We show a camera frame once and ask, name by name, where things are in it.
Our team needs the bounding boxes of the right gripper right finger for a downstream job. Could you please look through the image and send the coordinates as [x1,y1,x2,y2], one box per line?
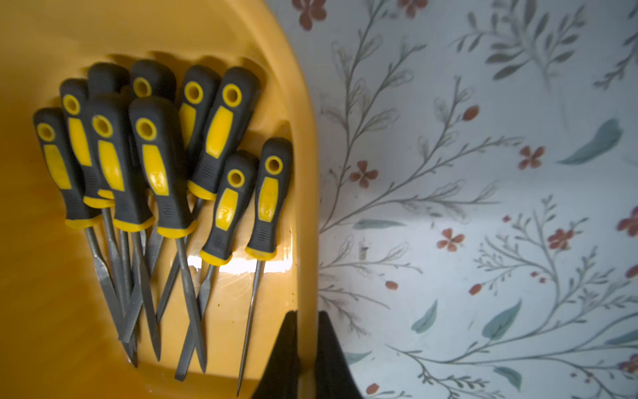
[315,311,362,399]

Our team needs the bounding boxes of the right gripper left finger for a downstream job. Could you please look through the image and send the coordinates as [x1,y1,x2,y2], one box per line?
[252,311,300,399]

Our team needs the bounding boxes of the black yellow file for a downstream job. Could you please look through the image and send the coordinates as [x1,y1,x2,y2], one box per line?
[59,77,139,350]
[173,150,260,382]
[32,106,139,369]
[144,64,223,280]
[155,66,263,324]
[87,59,177,101]
[88,93,161,359]
[129,96,207,370]

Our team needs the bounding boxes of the thin round needle file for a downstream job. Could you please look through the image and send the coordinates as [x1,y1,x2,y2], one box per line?
[237,137,293,392]

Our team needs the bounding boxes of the yellow plastic storage tray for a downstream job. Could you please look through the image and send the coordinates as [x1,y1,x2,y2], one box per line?
[0,0,320,399]

